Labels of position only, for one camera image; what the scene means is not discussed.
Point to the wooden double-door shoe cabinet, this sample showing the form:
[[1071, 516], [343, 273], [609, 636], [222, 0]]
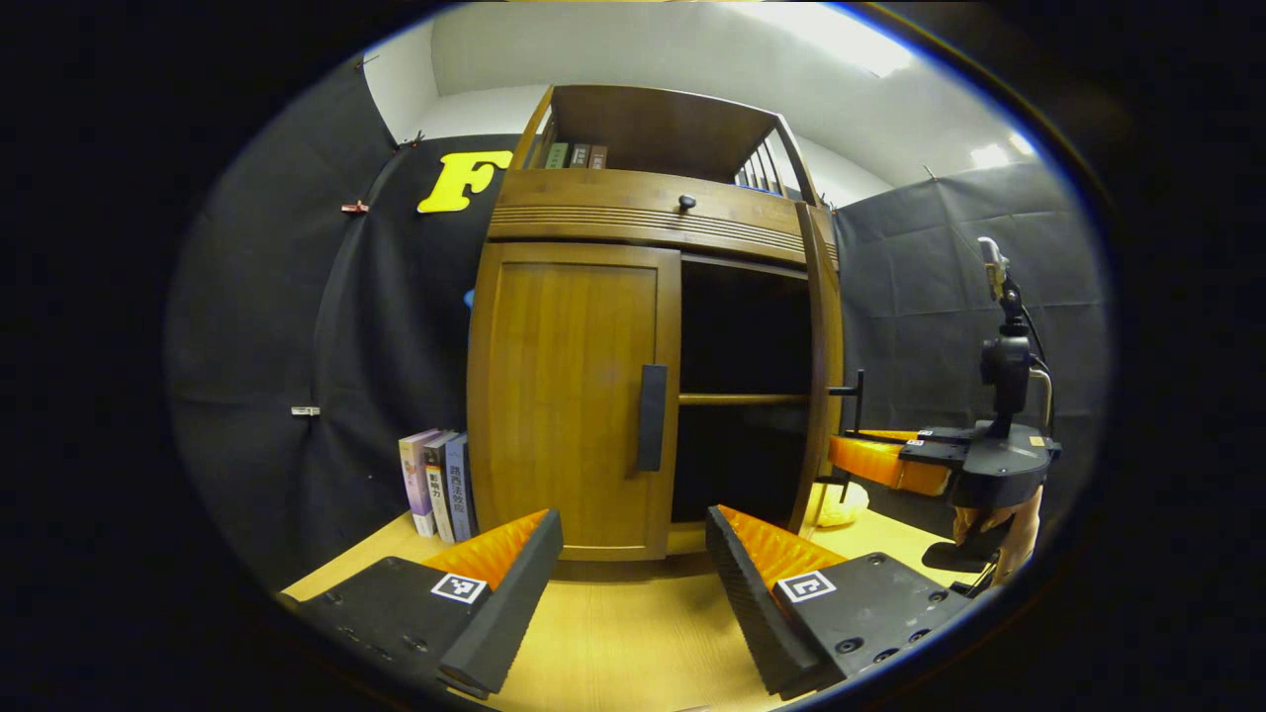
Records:
[[653, 129]]

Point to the wooden drawer with black knob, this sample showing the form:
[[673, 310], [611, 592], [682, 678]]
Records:
[[593, 203]]

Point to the dark grey book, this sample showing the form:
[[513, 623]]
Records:
[[580, 156]]

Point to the large ceiling light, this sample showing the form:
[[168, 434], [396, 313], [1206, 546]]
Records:
[[851, 40]]

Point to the wooden shoe cabinet door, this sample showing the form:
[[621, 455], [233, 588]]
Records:
[[819, 326], [564, 396]]

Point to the black backdrop cloth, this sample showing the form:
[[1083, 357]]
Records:
[[247, 326]]

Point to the yellow cloth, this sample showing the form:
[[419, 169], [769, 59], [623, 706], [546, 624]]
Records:
[[846, 509]]

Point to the wooden inner shelf board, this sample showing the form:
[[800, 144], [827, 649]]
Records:
[[742, 400]]

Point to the brown book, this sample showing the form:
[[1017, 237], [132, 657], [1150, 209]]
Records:
[[598, 157]]

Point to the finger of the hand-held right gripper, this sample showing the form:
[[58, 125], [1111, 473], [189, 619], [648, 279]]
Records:
[[949, 433], [870, 462]]

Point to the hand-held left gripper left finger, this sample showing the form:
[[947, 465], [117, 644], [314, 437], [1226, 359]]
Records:
[[512, 613]]

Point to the small ceiling light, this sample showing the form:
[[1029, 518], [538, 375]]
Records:
[[989, 155]]

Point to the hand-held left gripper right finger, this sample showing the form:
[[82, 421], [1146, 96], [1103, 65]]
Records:
[[744, 603]]

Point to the black and yellow book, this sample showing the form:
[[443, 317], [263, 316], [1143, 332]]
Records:
[[438, 494]]

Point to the lavender book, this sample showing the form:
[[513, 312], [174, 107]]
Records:
[[415, 485]]

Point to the blue item on cabinet shelf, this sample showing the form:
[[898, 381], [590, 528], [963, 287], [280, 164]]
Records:
[[757, 184]]

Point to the blue-grey book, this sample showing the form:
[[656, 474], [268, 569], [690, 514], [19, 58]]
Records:
[[459, 489]]

